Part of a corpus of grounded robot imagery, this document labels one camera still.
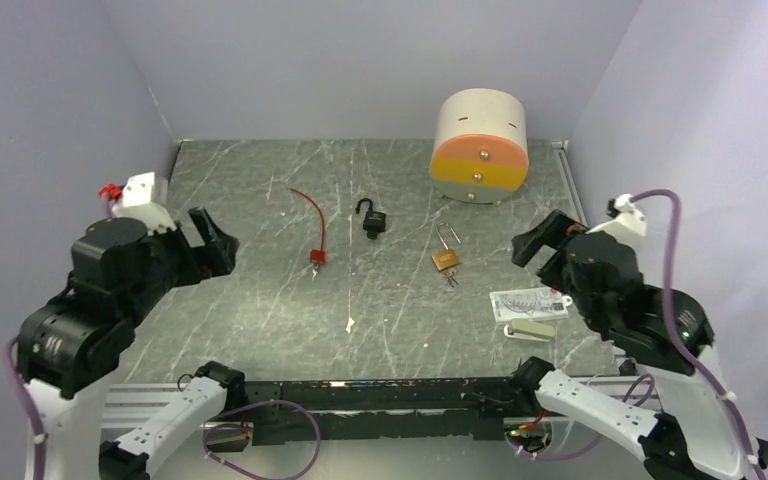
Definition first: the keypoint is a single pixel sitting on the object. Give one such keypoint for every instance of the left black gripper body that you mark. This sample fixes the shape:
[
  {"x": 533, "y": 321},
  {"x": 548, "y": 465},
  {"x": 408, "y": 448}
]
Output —
[{"x": 180, "y": 263}]

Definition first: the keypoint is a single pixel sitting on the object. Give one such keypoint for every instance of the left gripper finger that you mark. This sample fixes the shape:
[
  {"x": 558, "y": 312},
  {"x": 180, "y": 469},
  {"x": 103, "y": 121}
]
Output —
[
  {"x": 220, "y": 256},
  {"x": 209, "y": 232}
]

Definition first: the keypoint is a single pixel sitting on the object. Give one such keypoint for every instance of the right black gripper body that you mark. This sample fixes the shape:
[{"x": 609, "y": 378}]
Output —
[{"x": 554, "y": 274}]

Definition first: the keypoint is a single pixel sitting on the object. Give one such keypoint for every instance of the brass padlock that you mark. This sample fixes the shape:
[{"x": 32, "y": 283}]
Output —
[{"x": 446, "y": 258}]

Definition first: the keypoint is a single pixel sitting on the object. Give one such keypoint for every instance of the black padlock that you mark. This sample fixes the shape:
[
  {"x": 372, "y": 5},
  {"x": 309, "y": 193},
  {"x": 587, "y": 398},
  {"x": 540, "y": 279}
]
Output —
[{"x": 374, "y": 222}]

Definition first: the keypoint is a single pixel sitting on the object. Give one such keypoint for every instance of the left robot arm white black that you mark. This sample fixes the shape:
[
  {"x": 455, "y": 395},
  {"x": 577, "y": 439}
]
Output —
[{"x": 65, "y": 356}]

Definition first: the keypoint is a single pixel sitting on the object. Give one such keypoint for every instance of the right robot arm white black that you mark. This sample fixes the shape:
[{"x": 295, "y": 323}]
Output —
[{"x": 694, "y": 434}]

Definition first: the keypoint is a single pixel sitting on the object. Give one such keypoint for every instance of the white card package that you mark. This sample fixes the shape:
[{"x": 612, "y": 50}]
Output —
[{"x": 541, "y": 304}]

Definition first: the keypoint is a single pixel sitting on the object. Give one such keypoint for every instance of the beige white stapler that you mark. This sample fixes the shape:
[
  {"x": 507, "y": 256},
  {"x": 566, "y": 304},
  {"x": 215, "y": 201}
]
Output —
[{"x": 524, "y": 329}]

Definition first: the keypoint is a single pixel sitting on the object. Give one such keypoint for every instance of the cylindrical drawer box orange yellow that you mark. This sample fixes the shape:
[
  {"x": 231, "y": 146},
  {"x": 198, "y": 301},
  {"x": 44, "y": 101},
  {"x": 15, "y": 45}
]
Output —
[{"x": 480, "y": 152}]

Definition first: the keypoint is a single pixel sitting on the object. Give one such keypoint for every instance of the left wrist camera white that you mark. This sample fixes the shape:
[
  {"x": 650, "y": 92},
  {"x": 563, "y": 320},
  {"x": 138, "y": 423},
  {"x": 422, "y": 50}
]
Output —
[{"x": 143, "y": 197}]

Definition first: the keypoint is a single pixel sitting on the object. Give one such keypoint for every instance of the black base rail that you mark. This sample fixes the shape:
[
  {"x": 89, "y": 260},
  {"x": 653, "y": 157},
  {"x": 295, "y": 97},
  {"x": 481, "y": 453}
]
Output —
[{"x": 481, "y": 408}]

